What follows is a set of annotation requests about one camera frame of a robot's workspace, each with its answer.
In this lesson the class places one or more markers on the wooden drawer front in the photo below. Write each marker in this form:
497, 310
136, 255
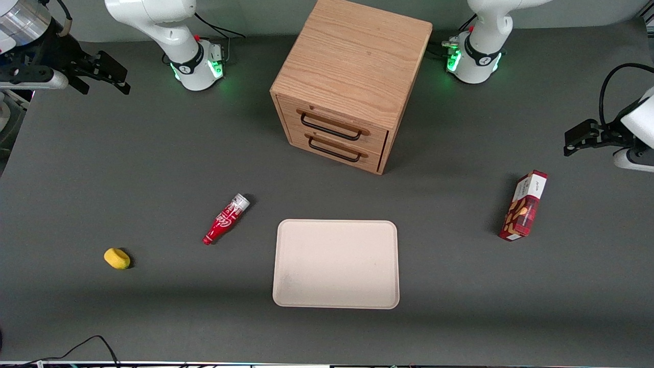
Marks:
287, 111
370, 159

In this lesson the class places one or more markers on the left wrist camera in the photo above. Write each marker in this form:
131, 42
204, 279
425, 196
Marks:
636, 161

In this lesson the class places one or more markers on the yellow lemon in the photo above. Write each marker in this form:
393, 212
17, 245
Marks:
117, 258

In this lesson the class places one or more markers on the red plaid cookie box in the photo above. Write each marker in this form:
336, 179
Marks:
522, 209

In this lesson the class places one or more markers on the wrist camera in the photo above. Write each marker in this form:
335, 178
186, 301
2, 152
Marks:
636, 161
36, 79

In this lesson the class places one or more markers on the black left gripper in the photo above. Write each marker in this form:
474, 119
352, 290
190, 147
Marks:
609, 134

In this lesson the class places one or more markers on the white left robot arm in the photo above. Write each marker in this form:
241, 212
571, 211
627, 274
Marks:
485, 46

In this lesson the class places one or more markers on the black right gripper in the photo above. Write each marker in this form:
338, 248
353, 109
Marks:
57, 53

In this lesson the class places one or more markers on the beige plastic tray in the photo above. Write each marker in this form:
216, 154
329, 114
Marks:
337, 263

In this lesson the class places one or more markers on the red coke bottle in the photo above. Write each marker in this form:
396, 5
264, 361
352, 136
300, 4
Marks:
225, 221

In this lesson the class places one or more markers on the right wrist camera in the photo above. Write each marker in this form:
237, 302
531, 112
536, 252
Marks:
36, 79

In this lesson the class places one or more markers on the wooden drawer cabinet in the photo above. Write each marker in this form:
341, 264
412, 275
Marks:
352, 56

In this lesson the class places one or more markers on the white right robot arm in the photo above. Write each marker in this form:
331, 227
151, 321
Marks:
168, 30

